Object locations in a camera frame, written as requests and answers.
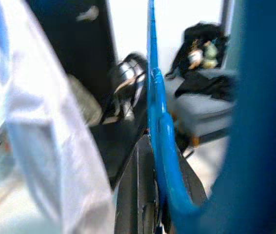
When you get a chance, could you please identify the white plush keychain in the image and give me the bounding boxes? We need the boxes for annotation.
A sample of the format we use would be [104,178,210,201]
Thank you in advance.
[188,46,203,67]

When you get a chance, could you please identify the grey padded bench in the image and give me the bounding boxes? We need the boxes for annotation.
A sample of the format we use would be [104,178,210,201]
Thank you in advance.
[167,67,238,147]

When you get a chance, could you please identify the black backpack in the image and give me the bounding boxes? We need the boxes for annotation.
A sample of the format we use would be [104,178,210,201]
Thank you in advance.
[172,21,229,78]

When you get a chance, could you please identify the white collared shirt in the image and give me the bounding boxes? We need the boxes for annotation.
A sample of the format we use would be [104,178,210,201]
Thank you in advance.
[0,0,117,234]

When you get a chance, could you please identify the black door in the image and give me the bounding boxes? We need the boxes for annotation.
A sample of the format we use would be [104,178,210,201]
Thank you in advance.
[27,0,119,103]

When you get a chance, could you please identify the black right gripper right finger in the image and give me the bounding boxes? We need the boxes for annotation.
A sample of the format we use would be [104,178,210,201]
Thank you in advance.
[177,146,208,207]

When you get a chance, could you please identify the black folding chair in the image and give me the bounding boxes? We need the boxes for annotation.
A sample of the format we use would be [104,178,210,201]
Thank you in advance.
[89,97,151,188]

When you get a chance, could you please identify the black crumpled garment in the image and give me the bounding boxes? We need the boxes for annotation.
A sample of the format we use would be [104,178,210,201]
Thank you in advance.
[174,70,238,100]

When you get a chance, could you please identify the green plush keychain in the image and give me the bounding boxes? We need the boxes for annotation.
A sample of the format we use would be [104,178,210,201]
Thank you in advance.
[201,41,219,69]

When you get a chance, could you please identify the blue plastic hanger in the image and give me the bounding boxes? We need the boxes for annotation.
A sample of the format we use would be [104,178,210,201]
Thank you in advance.
[146,0,276,234]

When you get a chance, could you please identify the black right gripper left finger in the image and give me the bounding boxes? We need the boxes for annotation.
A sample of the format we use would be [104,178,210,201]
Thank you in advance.
[115,136,158,234]

